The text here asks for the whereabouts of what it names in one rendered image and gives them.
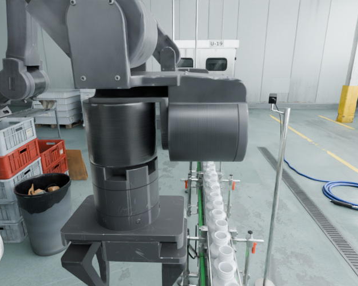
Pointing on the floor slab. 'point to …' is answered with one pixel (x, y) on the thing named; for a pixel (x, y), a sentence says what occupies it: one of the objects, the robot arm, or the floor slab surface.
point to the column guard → (348, 104)
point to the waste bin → (45, 211)
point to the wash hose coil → (337, 196)
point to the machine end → (209, 55)
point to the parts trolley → (36, 116)
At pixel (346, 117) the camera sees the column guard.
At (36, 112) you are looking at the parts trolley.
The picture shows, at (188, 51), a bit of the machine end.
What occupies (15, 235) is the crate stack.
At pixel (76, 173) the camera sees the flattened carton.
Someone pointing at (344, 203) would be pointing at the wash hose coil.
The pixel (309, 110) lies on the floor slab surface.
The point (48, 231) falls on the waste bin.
